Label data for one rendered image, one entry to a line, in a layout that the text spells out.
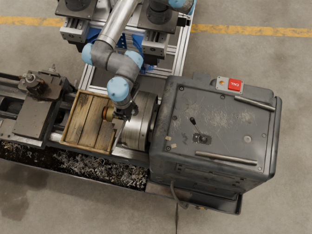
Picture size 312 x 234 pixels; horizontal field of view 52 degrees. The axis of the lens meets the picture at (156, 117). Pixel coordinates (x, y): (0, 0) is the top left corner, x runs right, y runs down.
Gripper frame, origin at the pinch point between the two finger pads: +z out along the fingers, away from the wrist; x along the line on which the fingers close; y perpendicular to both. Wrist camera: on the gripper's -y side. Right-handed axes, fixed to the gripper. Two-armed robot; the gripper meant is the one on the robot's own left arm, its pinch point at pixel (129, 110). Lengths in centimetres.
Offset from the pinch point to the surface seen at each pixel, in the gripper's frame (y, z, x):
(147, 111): -5.6, 13.1, 5.8
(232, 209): 22, 80, 71
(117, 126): 3.8, 25.1, -8.1
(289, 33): -164, 152, 94
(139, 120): -0.2, 13.4, 3.4
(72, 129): 10, 47, -38
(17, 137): 26, 42, -65
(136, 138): 7.8, 18.3, 4.6
